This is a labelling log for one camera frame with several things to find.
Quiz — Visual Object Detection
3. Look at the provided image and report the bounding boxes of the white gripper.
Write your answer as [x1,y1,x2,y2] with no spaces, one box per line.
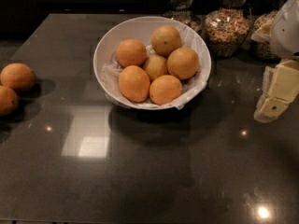
[251,0,299,123]

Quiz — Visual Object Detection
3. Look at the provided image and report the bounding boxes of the orange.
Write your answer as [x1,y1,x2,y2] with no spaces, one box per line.
[116,38,147,67]
[142,54,168,81]
[1,63,36,92]
[150,25,181,56]
[118,65,150,103]
[167,47,199,80]
[0,86,19,117]
[149,75,182,105]

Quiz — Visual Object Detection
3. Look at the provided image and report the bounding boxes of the orange at bowl top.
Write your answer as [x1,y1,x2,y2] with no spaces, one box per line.
[150,25,181,56]

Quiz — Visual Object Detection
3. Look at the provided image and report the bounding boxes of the white bowl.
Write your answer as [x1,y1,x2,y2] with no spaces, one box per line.
[93,15,212,111]

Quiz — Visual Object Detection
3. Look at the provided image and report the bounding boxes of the right glass cereal jar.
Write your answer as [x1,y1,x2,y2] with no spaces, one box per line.
[249,0,287,61]

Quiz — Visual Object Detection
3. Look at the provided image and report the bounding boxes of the glass cereal jar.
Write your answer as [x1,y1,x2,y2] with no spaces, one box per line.
[164,0,202,35]
[205,0,251,58]
[249,0,287,61]

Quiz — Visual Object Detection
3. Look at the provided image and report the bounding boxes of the middle glass cereal jar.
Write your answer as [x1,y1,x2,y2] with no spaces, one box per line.
[205,0,251,58]

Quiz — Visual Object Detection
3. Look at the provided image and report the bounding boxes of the left glass cereal jar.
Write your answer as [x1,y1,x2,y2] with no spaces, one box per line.
[164,0,202,35]

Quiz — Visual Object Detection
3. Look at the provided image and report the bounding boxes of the white paper liner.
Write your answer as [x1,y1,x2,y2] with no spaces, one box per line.
[100,23,208,111]

